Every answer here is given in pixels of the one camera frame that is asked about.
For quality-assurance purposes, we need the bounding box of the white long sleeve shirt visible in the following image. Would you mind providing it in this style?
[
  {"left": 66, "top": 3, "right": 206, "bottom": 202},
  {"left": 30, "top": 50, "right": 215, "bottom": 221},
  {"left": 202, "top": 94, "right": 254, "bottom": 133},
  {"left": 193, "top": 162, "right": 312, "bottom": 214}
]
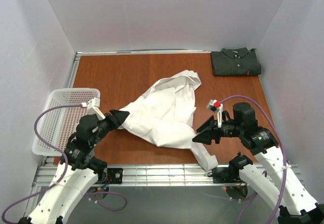
[{"left": 120, "top": 70, "right": 218, "bottom": 171}]

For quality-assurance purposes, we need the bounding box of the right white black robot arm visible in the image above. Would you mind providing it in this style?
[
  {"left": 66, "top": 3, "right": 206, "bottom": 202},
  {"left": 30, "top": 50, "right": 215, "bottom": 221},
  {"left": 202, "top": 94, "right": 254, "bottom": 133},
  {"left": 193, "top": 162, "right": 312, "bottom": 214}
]
[{"left": 193, "top": 100, "right": 323, "bottom": 223}]

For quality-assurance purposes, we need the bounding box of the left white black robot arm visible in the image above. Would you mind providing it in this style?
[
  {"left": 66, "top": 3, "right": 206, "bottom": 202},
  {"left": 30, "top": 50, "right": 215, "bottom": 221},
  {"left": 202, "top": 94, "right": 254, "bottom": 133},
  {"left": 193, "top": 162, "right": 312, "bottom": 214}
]
[{"left": 19, "top": 110, "right": 130, "bottom": 223}]

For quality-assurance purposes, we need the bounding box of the white plastic basket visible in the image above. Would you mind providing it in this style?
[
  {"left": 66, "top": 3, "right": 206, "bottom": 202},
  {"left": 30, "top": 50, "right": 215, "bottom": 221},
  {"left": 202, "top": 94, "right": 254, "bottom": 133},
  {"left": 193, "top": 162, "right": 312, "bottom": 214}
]
[{"left": 37, "top": 88, "right": 100, "bottom": 150}]

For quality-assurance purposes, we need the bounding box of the folded dark green shirt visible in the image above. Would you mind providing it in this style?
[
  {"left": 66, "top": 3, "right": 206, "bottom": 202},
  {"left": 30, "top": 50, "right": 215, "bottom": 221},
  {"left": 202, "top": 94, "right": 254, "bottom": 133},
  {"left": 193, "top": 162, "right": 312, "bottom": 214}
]
[{"left": 210, "top": 47, "right": 262, "bottom": 77}]

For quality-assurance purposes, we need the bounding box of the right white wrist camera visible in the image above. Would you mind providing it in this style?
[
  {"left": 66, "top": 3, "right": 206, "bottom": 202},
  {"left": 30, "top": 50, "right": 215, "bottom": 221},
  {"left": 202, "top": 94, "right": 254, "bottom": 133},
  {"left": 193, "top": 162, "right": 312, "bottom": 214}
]
[{"left": 207, "top": 99, "right": 223, "bottom": 128}]

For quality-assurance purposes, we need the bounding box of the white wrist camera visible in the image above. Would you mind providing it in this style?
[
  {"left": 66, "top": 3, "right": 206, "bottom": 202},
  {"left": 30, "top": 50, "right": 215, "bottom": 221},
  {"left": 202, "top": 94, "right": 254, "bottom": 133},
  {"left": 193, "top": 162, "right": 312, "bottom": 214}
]
[
  {"left": 81, "top": 97, "right": 105, "bottom": 120},
  {"left": 207, "top": 99, "right": 223, "bottom": 128}
]

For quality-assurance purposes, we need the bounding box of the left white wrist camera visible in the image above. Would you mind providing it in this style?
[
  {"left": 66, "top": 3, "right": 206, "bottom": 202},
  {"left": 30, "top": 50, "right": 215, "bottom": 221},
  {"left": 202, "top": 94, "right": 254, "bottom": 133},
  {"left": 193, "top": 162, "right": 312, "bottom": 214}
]
[{"left": 81, "top": 97, "right": 105, "bottom": 120}]

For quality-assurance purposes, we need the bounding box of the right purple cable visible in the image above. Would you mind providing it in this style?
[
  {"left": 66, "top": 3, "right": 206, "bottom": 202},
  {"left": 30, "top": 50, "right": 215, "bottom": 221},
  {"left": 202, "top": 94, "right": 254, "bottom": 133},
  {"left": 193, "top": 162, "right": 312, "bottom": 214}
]
[{"left": 220, "top": 95, "right": 292, "bottom": 224}]

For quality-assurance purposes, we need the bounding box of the purple cable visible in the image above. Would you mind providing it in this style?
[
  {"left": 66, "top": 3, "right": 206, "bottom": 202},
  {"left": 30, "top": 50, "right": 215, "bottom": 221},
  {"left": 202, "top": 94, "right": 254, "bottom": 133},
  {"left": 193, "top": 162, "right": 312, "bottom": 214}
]
[
  {"left": 220, "top": 95, "right": 292, "bottom": 224},
  {"left": 0, "top": 102, "right": 127, "bottom": 224}
]

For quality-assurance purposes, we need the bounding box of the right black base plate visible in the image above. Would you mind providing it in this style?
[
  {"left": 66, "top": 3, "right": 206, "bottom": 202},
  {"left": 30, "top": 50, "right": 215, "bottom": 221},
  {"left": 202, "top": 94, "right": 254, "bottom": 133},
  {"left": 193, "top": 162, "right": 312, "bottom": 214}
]
[{"left": 207, "top": 167, "right": 241, "bottom": 183}]

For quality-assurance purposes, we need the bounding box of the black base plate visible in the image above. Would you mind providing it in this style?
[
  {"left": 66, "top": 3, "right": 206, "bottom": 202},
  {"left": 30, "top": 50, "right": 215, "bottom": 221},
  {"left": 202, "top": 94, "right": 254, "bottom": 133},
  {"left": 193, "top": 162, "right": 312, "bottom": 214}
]
[
  {"left": 102, "top": 168, "right": 124, "bottom": 184},
  {"left": 207, "top": 167, "right": 241, "bottom": 183}
]

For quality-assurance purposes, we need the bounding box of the aluminium table frame rail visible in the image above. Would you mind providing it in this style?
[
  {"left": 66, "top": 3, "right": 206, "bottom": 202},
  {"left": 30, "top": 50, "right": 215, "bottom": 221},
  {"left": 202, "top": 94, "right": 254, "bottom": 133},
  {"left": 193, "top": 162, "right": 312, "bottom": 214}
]
[{"left": 32, "top": 164, "right": 302, "bottom": 187}]

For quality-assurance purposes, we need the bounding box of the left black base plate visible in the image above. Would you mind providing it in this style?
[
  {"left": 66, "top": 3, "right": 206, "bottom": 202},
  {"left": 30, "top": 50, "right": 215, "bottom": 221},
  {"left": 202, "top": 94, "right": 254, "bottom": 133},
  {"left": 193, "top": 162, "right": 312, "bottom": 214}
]
[{"left": 102, "top": 168, "right": 124, "bottom": 184}]

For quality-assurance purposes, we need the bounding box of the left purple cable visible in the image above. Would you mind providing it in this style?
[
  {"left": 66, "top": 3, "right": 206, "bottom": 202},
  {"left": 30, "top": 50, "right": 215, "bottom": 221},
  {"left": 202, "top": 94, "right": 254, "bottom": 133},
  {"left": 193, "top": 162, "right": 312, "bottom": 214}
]
[{"left": 0, "top": 102, "right": 127, "bottom": 224}]

